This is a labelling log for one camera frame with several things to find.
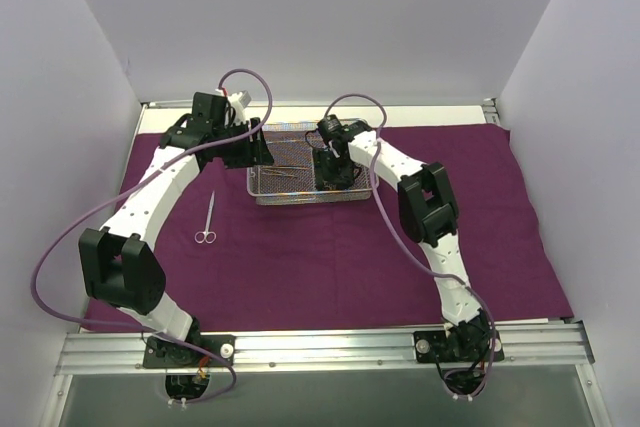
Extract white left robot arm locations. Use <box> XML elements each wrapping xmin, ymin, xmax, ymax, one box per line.
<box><xmin>78</xmin><ymin>115</ymin><xmax>273</xmax><ymax>366</ymax></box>

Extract steel surgical scissors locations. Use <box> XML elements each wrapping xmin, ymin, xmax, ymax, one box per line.
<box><xmin>194</xmin><ymin>191</ymin><xmax>217</xmax><ymax>245</ymax></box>

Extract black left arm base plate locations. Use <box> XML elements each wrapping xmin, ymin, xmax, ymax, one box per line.
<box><xmin>142</xmin><ymin>334</ymin><xmax>236</xmax><ymax>369</ymax></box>

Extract purple cloth wrap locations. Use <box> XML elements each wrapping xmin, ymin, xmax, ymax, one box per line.
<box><xmin>82</xmin><ymin>124</ymin><xmax>576</xmax><ymax>333</ymax></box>

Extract aluminium rail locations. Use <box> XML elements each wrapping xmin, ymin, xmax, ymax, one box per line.
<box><xmin>482</xmin><ymin>98</ymin><xmax>501</xmax><ymax>126</ymax></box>
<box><xmin>55</xmin><ymin>322</ymin><xmax>594</xmax><ymax>375</ymax></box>

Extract aluminium front rail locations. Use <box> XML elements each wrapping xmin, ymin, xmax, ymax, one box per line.
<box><xmin>55</xmin><ymin>322</ymin><xmax>594</xmax><ymax>375</ymax></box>

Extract aluminium right side rail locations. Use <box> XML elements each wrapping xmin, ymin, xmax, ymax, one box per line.
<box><xmin>482</xmin><ymin>98</ymin><xmax>501</xmax><ymax>126</ymax></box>

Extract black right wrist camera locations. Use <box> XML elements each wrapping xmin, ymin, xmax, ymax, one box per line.
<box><xmin>317</xmin><ymin>114</ymin><xmax>343</xmax><ymax>143</ymax></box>

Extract metal mesh instrument tray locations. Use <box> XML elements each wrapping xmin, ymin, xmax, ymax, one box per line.
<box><xmin>247</xmin><ymin>121</ymin><xmax>372</xmax><ymax>206</ymax></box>

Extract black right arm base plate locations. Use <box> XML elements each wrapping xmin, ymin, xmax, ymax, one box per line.
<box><xmin>412</xmin><ymin>326</ymin><xmax>491</xmax><ymax>364</ymax></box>

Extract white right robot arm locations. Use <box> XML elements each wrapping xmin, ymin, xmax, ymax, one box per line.
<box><xmin>313</xmin><ymin>115</ymin><xmax>497</xmax><ymax>360</ymax></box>

